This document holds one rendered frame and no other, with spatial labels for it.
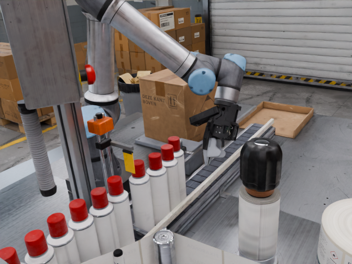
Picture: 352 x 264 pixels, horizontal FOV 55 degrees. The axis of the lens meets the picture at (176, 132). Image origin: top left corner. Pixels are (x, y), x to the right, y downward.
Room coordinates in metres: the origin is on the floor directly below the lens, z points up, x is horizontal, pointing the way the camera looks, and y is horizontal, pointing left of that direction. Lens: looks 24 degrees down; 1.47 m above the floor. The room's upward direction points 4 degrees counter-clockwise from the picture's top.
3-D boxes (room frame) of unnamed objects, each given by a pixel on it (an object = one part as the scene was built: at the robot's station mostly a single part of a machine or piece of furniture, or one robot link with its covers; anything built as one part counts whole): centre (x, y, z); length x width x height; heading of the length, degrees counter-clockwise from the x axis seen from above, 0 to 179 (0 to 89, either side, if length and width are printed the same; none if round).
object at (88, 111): (1.00, 0.27, 1.06); 0.13 x 0.12 x 0.14; 174
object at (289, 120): (1.50, -0.49, 0.85); 0.30 x 0.26 x 0.04; 144
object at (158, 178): (0.75, 0.06, 0.98); 0.05 x 0.05 x 0.20
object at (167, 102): (1.42, -0.05, 0.99); 0.30 x 0.24 x 0.27; 139
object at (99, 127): (0.72, 0.15, 1.05); 0.10 x 0.04 x 0.33; 54
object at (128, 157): (0.71, 0.12, 1.09); 0.03 x 0.01 x 0.06; 54
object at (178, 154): (0.84, 0.01, 0.98); 0.05 x 0.05 x 0.20
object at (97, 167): (1.00, 0.27, 0.94); 0.15 x 0.15 x 0.10
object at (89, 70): (0.63, 0.16, 1.33); 0.04 x 0.03 x 0.04; 19
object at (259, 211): (0.59, -0.17, 1.03); 0.09 x 0.09 x 0.30
